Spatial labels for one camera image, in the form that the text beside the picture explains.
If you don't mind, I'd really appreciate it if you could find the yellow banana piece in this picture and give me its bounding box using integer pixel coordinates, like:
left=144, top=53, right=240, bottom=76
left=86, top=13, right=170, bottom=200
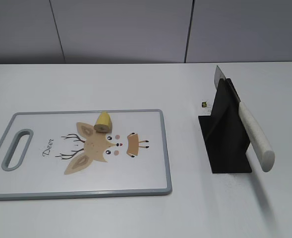
left=94, top=112, right=112, bottom=133

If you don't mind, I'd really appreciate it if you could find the white-handled kitchen knife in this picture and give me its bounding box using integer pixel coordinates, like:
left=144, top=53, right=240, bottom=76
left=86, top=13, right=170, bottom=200
left=214, top=65, right=275, bottom=173

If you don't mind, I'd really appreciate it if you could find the black knife stand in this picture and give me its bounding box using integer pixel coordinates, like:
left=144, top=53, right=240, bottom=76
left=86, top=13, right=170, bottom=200
left=198, top=78, right=252, bottom=174

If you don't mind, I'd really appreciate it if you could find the white deer cutting board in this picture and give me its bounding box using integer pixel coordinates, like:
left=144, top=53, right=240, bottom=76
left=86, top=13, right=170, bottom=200
left=0, top=109, right=172, bottom=201

